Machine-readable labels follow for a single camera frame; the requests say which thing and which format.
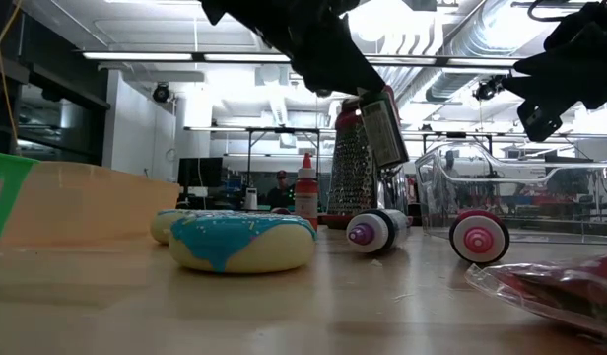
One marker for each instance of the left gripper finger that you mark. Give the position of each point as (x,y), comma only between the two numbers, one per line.
(357,69)
(318,74)

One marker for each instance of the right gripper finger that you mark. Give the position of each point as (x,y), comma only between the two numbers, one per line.
(540,76)
(542,118)

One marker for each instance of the green food colouring bottle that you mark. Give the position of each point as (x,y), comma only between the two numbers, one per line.
(382,130)

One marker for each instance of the red food colouring bottle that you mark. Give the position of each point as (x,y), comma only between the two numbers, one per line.
(306,197)

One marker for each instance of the pink food colouring bottle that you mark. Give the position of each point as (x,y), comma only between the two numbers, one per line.
(479,239)

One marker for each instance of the purple food colouring bottle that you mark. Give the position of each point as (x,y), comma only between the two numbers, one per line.
(377,232)

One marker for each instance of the red popcorn packet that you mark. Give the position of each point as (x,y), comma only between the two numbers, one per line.
(555,291)

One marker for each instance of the blue frosted toy donut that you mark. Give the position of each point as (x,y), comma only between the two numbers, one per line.
(160,227)
(264,251)

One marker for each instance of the red metal box grater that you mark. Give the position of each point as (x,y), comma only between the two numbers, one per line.
(350,172)

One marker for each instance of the person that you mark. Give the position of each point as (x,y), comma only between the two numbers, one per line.
(282,193)

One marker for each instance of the clear plastic bin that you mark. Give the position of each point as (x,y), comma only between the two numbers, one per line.
(441,197)

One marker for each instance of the long ceiling light strip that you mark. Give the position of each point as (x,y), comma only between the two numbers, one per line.
(136,56)

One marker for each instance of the black monitor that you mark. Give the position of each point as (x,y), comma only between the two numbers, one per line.
(200,171)

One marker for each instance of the green plastic basket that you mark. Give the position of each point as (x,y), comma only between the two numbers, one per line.
(3,197)

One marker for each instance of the black ceiling camera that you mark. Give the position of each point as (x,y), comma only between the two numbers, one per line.
(161,92)
(324,92)
(487,90)

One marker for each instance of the black frame table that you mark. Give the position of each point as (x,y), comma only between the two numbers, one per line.
(456,134)
(284,130)

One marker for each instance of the silver ventilation duct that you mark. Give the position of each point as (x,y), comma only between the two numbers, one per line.
(481,34)

